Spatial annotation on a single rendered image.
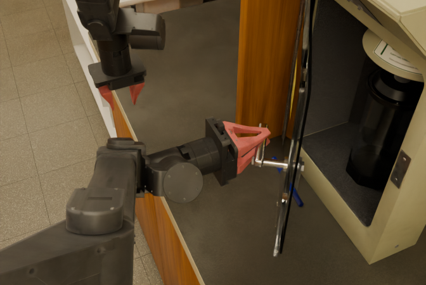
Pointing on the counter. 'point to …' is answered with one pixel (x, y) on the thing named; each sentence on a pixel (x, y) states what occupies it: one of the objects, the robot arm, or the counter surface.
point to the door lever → (258, 161)
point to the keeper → (400, 169)
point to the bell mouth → (389, 57)
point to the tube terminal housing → (326, 189)
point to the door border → (295, 53)
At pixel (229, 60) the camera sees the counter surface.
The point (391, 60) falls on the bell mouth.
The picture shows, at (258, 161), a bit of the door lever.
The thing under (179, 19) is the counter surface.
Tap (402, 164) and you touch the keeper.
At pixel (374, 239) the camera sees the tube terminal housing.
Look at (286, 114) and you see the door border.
